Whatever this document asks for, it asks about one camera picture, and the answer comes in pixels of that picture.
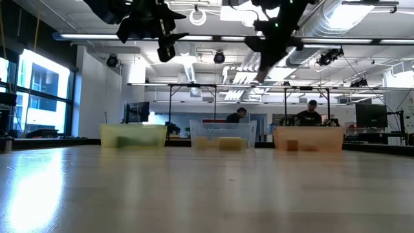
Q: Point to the black round ceiling spotlight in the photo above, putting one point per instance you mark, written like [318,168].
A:
[219,57]
[112,60]

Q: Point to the orange translucent plastic bin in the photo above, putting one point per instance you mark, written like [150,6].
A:
[330,137]

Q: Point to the overhead LED light bar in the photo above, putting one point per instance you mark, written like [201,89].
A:
[97,36]

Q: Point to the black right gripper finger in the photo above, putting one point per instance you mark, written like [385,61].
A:
[266,72]

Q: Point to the large glass window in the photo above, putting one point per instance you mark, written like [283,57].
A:
[42,94]

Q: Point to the yellow rectangular wooden block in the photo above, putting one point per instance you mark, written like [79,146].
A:
[230,143]

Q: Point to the clear plastic bin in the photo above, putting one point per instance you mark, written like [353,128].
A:
[249,132]

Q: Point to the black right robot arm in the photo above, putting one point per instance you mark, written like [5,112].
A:
[291,9]

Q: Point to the yellow-green translucent plastic bin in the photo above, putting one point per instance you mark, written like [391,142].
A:
[155,132]

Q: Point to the small yellow wooden cube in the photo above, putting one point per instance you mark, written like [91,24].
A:
[200,142]

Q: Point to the silver ventilation duct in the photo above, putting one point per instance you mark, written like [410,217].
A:
[323,16]

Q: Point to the person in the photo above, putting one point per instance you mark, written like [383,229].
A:
[310,118]
[233,118]

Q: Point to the black aluminium frame rail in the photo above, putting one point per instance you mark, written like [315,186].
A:
[64,143]

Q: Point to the black metal gantry frame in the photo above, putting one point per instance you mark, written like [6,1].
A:
[305,88]
[194,85]

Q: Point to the black computer monitor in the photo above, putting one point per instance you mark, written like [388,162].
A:
[371,115]
[137,112]

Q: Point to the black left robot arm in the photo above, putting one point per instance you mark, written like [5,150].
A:
[106,9]

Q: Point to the plain wooden cube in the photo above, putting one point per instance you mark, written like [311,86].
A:
[292,144]

